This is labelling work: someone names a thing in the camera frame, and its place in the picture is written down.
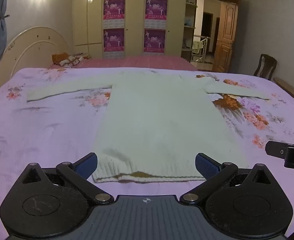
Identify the white knit sweater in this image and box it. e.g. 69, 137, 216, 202
27, 70, 270, 183

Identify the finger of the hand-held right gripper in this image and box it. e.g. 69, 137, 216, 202
265, 140, 289, 159

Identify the purple wall poster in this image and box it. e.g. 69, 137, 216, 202
103, 0, 126, 29
145, 0, 168, 29
103, 28, 125, 57
144, 29, 166, 55

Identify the cream wardrobe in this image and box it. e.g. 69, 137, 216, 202
73, 0, 188, 58

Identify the dark wooden chair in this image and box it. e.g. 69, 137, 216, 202
253, 54, 278, 81

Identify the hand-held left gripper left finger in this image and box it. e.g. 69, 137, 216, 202
20, 152, 115, 205

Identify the purple floral blanket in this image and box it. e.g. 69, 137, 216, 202
0, 67, 294, 240

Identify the brown white patterned pillow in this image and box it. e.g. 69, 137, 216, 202
61, 52, 91, 67

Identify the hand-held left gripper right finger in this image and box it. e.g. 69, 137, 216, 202
179, 152, 274, 205

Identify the wooden bench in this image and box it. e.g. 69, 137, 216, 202
273, 77, 294, 101

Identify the open shelf unit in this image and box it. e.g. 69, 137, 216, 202
181, 0, 198, 63

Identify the pink bed sheet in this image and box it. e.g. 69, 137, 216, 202
47, 56, 199, 71

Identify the cream curved headboard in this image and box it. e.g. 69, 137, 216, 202
0, 26, 69, 98

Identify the orange pillow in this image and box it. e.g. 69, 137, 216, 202
52, 52, 70, 67

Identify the wooden door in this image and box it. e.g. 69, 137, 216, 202
212, 1, 239, 73

